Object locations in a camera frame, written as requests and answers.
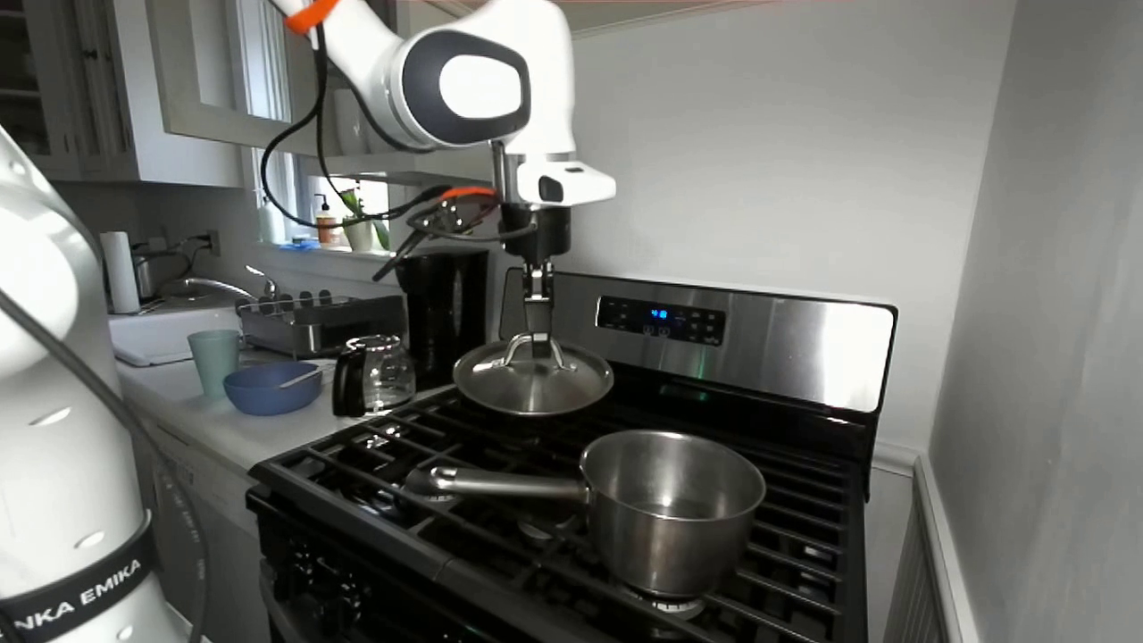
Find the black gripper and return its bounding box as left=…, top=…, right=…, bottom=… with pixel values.
left=499, top=203, right=571, bottom=351

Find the stainless steel pot lid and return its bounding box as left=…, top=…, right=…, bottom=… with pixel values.
left=455, top=332, right=616, bottom=418

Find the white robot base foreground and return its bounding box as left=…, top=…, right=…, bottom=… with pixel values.
left=0, top=132, right=190, bottom=643

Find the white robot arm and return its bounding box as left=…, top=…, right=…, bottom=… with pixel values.
left=272, top=0, right=618, bottom=290

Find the black coffee maker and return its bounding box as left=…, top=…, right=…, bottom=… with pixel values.
left=396, top=246, right=490, bottom=390

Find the black gas stove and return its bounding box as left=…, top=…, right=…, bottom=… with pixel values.
left=247, top=271, right=898, bottom=643

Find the wooden stick utensil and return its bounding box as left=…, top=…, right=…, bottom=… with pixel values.
left=278, top=373, right=322, bottom=390

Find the kitchen sink faucet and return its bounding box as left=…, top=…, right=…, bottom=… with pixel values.
left=179, top=264, right=281, bottom=301

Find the stainless steel saucepan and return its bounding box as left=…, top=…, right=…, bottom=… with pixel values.
left=403, top=429, right=767, bottom=600

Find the blue plastic bowl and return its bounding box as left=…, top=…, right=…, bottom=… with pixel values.
left=227, top=362, right=322, bottom=414

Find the teal plastic cup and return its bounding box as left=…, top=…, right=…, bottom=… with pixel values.
left=190, top=327, right=239, bottom=396

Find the white paper towel roll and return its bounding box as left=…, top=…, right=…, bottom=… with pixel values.
left=99, top=231, right=140, bottom=313

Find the white upper cabinet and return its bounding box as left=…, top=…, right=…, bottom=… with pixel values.
left=0, top=0, right=290, bottom=184

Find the glass coffee carafe black handle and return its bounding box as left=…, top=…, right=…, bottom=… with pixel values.
left=331, top=334, right=416, bottom=418

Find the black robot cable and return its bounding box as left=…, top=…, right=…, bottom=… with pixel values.
left=259, top=20, right=505, bottom=231

